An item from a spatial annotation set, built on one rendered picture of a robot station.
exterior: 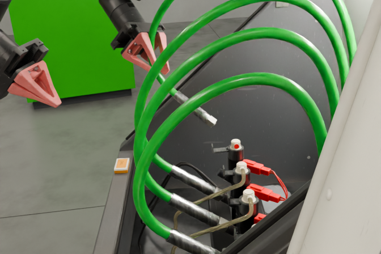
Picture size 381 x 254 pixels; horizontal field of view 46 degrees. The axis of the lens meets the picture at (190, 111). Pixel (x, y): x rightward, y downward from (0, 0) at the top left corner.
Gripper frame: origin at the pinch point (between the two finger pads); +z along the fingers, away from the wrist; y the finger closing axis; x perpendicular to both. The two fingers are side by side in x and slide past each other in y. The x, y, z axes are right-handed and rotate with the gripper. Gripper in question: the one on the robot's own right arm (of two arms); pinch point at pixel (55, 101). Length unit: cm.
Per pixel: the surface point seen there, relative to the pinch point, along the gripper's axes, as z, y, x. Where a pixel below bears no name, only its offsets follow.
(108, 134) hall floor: 8, -165, 218
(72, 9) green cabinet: -84, -139, 276
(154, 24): 2.4, 14.6, 17.8
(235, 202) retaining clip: 29.8, 14.4, -7.5
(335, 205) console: 27, 35, -30
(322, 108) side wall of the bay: 43, 17, 45
